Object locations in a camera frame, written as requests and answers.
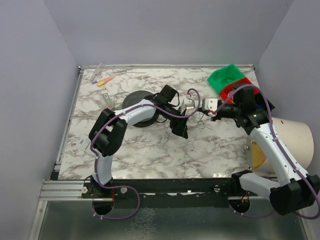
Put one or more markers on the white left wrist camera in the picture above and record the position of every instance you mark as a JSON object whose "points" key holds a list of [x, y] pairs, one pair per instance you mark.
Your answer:
{"points": [[187, 104]]}

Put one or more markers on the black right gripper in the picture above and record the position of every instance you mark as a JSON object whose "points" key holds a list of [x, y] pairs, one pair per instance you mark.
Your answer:
{"points": [[216, 114]]}

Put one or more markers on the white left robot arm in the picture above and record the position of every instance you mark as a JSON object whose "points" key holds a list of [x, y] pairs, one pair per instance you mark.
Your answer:
{"points": [[107, 134]]}

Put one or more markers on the large white cylinder bucket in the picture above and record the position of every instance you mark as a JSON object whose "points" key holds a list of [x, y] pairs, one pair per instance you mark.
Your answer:
{"points": [[297, 137]]}

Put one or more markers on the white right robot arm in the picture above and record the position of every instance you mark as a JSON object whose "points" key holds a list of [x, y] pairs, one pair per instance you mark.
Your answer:
{"points": [[295, 188]]}

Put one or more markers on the black plastic bin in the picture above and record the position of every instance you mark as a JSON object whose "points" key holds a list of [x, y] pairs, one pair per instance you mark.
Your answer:
{"points": [[260, 102]]}

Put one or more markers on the clear plastic tube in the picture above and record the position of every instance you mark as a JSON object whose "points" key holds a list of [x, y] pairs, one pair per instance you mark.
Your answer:
{"points": [[96, 71]]}

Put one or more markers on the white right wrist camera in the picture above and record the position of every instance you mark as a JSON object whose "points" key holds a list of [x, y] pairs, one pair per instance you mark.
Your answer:
{"points": [[210, 104]]}

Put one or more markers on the green plastic bin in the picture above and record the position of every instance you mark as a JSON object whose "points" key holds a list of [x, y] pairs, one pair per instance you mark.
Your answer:
{"points": [[222, 77]]}

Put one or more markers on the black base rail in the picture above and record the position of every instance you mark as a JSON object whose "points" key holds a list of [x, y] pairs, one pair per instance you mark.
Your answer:
{"points": [[164, 193]]}

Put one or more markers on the white paper label packet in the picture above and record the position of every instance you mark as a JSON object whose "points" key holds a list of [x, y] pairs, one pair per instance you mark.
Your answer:
{"points": [[84, 144]]}

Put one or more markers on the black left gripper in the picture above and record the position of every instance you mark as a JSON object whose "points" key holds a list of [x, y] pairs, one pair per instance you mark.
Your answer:
{"points": [[179, 124]]}

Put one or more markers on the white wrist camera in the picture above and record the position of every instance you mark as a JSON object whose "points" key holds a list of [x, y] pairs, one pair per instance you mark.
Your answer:
{"points": [[187, 104], [210, 104]]}

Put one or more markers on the purple yellow pink markers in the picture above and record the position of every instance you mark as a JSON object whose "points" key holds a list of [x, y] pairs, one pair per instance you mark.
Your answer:
{"points": [[103, 81]]}

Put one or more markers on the aluminium frame rail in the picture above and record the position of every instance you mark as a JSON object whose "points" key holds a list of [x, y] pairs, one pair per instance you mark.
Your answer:
{"points": [[54, 164]]}

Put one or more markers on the black cable spool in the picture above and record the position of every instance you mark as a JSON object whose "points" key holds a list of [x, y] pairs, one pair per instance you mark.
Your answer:
{"points": [[134, 98]]}

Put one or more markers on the red plastic bin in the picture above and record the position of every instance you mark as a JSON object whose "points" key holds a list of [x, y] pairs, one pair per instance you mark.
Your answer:
{"points": [[224, 94]]}

